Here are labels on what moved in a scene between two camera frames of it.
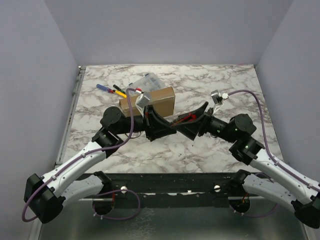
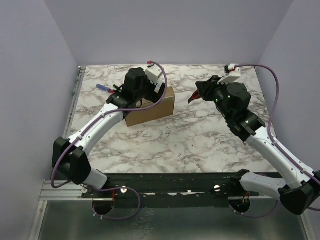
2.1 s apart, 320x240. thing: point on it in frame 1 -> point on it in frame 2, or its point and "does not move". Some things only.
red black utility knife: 189,118 -> 196,95
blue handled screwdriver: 105,88 does not move
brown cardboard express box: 162,101 does not move
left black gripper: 155,126 -> 153,96
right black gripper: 202,122 -> 203,88
